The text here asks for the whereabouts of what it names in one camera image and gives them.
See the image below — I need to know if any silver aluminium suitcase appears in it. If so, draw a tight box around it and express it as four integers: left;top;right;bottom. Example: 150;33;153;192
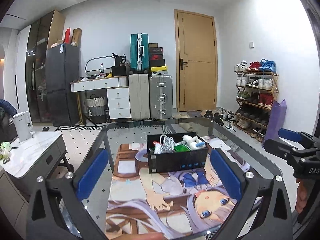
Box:
149;74;173;120

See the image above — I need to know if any purple bag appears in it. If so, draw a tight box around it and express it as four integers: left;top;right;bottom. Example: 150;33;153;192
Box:
263;99;287;146

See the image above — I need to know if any teal suitcase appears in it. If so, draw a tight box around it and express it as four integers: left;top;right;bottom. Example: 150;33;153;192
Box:
130;33;149;74

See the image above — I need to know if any cardboard box on fridge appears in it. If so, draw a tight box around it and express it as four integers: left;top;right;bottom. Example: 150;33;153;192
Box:
71;28;82;47

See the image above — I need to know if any black storage box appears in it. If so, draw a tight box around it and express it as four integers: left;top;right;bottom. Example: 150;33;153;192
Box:
147;132;209;173

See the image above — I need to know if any white electric kettle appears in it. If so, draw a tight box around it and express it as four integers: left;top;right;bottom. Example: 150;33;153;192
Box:
12;111;33;142

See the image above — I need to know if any blue puffer jacket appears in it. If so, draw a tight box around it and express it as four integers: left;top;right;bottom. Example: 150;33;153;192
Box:
0;99;17;116

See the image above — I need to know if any white cable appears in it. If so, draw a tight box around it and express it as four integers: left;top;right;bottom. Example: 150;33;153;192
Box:
153;134;176;155

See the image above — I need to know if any wooden shoe rack with shoes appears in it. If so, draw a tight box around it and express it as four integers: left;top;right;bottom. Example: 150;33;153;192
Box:
234;59;279;142

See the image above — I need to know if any white dressing desk with drawers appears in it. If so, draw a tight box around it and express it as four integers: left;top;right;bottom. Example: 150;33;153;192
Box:
71;76;131;126

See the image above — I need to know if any woven laundry basket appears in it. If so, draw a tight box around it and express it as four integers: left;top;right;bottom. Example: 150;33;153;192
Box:
86;94;107;124

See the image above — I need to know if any stack of shoe boxes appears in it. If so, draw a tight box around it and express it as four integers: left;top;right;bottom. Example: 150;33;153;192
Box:
148;43;168;75

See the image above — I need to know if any white flower bunch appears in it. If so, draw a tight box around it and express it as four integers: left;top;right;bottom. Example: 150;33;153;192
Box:
0;142;12;164

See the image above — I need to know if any black handbag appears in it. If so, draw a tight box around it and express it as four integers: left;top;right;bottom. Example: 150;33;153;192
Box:
111;53;127;76

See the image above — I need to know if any oval metal mirror frame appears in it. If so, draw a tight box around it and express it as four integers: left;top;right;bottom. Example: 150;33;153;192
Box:
85;56;114;76

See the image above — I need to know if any person's right hand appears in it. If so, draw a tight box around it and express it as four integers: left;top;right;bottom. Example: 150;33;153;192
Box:
295;179;313;214

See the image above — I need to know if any wooden door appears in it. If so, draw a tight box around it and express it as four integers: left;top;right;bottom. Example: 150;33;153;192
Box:
174;9;217;112

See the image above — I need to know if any plastic water bottle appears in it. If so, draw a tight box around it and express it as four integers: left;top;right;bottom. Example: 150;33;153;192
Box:
100;63;105;78

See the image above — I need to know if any person's left hand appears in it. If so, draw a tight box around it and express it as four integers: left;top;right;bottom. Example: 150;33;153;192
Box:
113;232;164;240

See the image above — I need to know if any dark glass display cabinet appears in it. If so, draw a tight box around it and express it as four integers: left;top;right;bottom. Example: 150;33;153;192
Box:
25;10;65;123

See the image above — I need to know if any pile of shoes on floor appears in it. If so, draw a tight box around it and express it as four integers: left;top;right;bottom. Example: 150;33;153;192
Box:
203;109;237;131

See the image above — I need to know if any beige suitcase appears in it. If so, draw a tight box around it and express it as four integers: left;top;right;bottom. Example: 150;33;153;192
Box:
129;74;150;120

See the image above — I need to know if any green sachet packet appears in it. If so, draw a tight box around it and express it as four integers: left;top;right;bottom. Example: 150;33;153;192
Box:
173;144;191;152

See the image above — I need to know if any anime girl desk mat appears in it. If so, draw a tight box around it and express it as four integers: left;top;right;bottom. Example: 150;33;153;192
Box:
105;143;236;239

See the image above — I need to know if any grey marble side cabinet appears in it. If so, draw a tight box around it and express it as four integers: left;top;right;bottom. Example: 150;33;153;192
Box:
1;132;73;196

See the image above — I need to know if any red bag on fridge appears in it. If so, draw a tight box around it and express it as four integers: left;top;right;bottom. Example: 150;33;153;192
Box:
64;28;71;44

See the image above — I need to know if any black refrigerator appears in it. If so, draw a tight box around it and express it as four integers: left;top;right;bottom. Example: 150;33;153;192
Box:
45;43;80;126

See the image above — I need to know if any beige slipper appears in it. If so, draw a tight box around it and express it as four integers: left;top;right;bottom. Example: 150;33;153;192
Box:
179;122;194;132

